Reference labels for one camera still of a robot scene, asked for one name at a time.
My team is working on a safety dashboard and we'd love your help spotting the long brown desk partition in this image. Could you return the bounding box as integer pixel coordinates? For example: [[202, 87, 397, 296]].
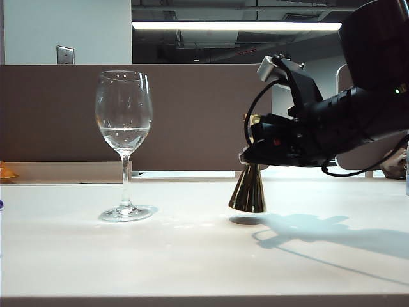
[[0, 63, 273, 172]]

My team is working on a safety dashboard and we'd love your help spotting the metal wall switch plate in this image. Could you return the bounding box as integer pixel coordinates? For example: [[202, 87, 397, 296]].
[[56, 45, 75, 65]]

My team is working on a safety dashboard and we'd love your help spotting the black camera bracket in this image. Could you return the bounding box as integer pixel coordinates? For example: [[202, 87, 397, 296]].
[[276, 54, 324, 118]]

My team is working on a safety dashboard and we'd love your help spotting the orange object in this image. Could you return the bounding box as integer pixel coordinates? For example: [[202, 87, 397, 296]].
[[0, 161, 19, 180]]

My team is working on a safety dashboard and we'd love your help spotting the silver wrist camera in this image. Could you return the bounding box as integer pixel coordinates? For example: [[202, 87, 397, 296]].
[[256, 54, 290, 83]]

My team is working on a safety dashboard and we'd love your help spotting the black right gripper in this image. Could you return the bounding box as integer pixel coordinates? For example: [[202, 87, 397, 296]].
[[239, 95, 343, 168]]

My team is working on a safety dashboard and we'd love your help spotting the black cable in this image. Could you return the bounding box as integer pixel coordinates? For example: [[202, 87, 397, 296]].
[[243, 79, 284, 148], [320, 136, 409, 178]]

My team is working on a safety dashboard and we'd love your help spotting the brown lumpy object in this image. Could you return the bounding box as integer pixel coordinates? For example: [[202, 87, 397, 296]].
[[380, 147, 409, 180]]

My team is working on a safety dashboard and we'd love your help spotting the clear wine glass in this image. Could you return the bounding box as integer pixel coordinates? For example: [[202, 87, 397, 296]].
[[95, 70, 154, 223]]

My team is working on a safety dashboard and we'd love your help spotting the gold metal jigger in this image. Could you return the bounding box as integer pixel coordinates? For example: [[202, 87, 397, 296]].
[[228, 113, 267, 214]]

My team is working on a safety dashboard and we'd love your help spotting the long ceiling strip light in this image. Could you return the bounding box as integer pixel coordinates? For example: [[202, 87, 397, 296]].
[[131, 20, 343, 32]]

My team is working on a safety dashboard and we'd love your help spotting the grey ceiling duct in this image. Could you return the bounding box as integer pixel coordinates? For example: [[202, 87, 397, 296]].
[[175, 30, 241, 49]]

